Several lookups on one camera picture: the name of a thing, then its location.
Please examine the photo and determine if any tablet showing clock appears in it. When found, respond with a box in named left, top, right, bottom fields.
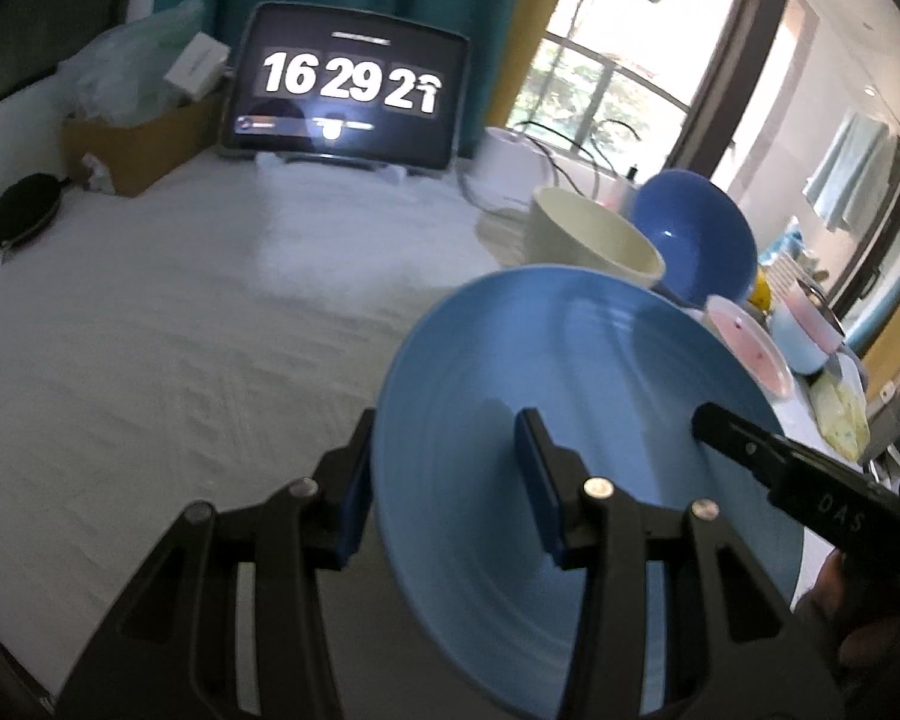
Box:
left=219, top=2, right=470, bottom=172

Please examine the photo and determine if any cream green bowl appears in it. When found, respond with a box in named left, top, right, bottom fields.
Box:
left=523, top=187, right=667, bottom=288

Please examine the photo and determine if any small white box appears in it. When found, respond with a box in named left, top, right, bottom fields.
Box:
left=164, top=32, right=230, bottom=101

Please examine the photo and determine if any dark blue large bowl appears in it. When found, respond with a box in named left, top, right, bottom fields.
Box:
left=631, top=169, right=758, bottom=307

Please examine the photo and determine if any clear plastic bag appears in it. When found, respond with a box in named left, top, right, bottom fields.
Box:
left=58, top=0, right=205, bottom=127

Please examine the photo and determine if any white lace tablecloth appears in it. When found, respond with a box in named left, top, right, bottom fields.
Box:
left=0, top=145, right=865, bottom=714

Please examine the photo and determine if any pink steel bowl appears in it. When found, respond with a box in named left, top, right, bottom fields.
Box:
left=784, top=286, right=844, bottom=355

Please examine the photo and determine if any light blue front plate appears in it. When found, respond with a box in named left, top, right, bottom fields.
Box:
left=372, top=266, right=805, bottom=718

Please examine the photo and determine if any yellow tissue pack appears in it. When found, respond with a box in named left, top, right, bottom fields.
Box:
left=809, top=372, right=870, bottom=463

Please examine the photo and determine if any pink strawberry bowl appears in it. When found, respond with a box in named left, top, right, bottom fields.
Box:
left=702, top=294, right=795, bottom=401

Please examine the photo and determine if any light blue steel bowl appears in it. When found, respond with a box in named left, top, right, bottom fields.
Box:
left=767, top=304, right=829, bottom=376

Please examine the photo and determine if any black round pouch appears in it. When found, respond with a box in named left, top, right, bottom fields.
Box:
left=0, top=172, right=66, bottom=249

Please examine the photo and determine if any yellow wet wipes pack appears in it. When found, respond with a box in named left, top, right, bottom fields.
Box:
left=748, top=266, right=774, bottom=314

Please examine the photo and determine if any black charger cable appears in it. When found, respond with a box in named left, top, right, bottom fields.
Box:
left=517, top=117, right=644, bottom=182

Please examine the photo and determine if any white storage basket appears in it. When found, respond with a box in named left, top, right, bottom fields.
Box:
left=764, top=234, right=818, bottom=296

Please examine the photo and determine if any white desk lamp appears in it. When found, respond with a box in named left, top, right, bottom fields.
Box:
left=463, top=0, right=673, bottom=205

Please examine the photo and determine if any cardboard box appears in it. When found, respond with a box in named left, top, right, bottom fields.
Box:
left=59, top=91, right=224, bottom=199

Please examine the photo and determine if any person right hand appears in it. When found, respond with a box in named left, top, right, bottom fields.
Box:
left=793, top=550, right=900, bottom=695

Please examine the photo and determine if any hanging light shirt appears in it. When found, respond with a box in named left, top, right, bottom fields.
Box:
left=803, top=112, right=898, bottom=238

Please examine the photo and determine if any dark window frame post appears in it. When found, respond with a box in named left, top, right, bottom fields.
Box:
left=665, top=0, right=788, bottom=177

